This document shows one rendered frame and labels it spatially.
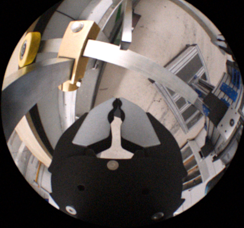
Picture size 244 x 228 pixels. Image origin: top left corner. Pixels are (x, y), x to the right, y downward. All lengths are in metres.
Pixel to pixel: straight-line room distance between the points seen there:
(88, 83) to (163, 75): 0.25
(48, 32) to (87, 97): 0.33
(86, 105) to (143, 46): 0.87
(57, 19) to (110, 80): 0.90
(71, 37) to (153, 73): 0.15
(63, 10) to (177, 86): 0.45
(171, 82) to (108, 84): 0.93
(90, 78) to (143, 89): 0.85
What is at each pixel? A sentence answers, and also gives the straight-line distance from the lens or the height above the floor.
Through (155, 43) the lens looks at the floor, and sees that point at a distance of 1.09.
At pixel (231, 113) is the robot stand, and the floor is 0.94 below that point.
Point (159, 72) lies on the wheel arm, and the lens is 0.15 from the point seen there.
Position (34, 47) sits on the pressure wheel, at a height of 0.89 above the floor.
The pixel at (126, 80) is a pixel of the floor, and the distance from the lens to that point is 1.03.
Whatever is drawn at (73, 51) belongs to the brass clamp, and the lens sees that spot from 0.15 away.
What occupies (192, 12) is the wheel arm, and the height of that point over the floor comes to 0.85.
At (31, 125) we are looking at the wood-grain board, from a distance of 0.38.
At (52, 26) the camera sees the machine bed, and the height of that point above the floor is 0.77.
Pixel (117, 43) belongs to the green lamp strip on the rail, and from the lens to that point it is 0.30.
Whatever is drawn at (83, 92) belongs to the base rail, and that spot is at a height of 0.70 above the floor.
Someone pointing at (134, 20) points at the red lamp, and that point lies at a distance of 0.33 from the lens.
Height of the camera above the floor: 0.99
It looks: 59 degrees down
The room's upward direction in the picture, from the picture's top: 178 degrees clockwise
